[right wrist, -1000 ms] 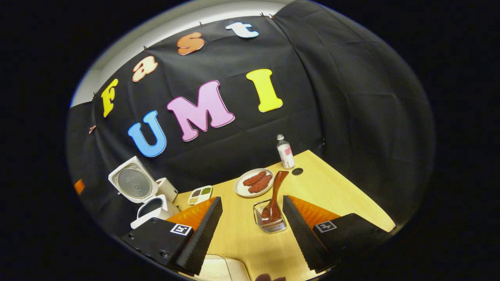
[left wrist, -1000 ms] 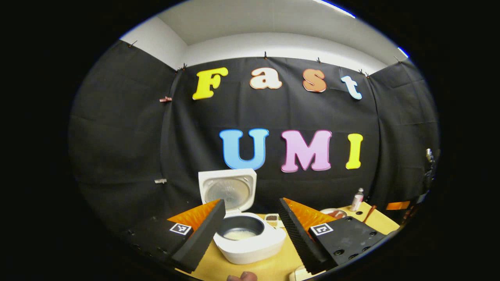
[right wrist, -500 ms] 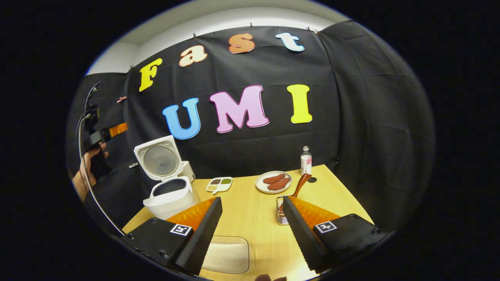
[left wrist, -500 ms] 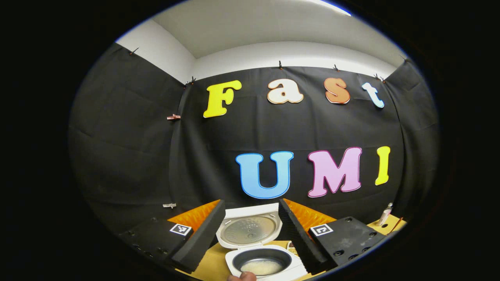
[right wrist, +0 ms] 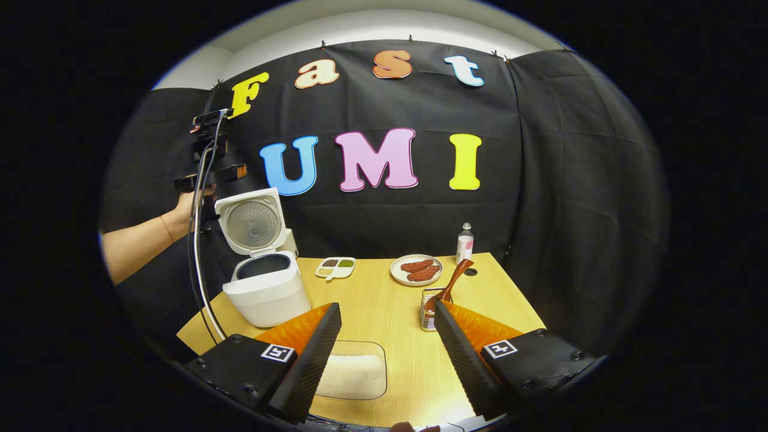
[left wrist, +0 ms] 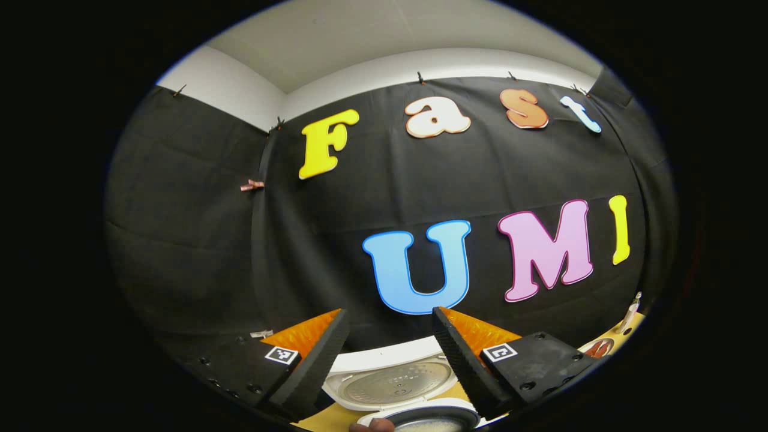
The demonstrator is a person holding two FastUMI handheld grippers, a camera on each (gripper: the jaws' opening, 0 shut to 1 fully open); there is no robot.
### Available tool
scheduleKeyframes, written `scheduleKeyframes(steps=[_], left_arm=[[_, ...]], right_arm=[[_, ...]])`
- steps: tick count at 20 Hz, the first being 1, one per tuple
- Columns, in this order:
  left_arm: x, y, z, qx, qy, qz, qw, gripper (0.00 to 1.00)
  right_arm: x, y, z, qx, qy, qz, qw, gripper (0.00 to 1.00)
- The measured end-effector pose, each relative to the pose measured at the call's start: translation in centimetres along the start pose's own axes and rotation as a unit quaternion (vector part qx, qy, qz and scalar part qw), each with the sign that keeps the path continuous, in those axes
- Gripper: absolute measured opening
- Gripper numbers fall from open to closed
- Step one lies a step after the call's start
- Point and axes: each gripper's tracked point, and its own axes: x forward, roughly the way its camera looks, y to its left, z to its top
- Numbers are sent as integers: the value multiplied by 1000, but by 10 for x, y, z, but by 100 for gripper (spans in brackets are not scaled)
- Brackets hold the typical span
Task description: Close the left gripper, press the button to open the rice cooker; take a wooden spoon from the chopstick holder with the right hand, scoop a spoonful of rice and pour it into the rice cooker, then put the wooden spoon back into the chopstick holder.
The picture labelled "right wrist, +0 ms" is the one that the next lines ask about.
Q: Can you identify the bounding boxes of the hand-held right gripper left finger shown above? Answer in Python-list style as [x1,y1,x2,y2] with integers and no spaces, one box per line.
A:
[183,302,343,424]

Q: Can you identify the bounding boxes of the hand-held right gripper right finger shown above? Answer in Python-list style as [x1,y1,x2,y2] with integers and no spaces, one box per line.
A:
[433,299,604,421]

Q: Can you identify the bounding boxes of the white rice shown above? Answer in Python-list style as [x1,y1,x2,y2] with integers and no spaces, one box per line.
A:
[318,354,385,398]

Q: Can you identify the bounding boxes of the metal wire chopstick holder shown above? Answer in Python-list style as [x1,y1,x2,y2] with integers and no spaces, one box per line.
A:
[420,287,445,332]

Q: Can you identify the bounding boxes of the white rice cooker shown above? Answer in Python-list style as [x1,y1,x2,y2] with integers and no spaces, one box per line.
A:
[214,187,312,328]

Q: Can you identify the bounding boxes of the brown wooden spoon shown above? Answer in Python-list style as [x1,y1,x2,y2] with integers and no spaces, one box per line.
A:
[424,259,475,313]

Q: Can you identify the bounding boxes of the clear glass container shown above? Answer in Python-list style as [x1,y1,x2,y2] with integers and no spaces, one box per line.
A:
[315,340,388,401]

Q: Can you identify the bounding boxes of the white divided bean dish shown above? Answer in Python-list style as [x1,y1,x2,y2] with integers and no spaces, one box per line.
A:
[315,257,357,281]

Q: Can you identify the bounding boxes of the white round plate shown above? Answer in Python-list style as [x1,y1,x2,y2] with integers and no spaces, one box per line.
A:
[390,254,444,287]

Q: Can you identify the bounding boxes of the small clear bottle pink label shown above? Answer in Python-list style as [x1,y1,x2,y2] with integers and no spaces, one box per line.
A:
[456,223,475,265]

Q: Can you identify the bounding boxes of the row of black clips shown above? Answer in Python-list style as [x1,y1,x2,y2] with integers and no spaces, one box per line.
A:
[213,33,511,86]

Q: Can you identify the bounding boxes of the grey cable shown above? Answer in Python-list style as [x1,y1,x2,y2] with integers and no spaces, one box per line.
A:
[192,110,233,343]

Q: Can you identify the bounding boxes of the black cable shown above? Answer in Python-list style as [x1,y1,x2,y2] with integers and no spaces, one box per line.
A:
[187,192,220,346]

